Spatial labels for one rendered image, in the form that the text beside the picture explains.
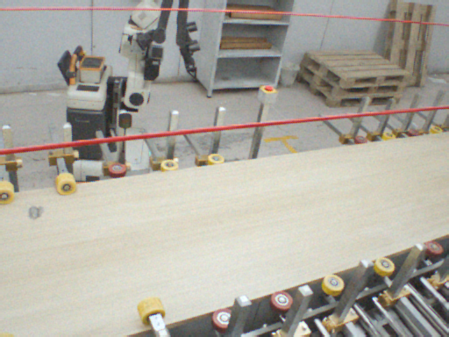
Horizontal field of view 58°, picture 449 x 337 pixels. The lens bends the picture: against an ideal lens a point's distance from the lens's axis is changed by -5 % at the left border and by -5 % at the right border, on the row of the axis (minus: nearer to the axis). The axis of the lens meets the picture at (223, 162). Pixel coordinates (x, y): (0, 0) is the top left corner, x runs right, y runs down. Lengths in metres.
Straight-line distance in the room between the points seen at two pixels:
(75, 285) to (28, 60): 3.38
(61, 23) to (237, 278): 3.48
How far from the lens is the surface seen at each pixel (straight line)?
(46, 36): 4.57
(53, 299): 1.52
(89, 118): 2.96
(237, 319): 1.25
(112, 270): 1.58
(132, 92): 3.01
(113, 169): 2.02
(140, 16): 2.82
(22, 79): 4.73
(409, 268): 1.73
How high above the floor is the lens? 2.10
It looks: 34 degrees down
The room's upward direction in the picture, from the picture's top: 11 degrees clockwise
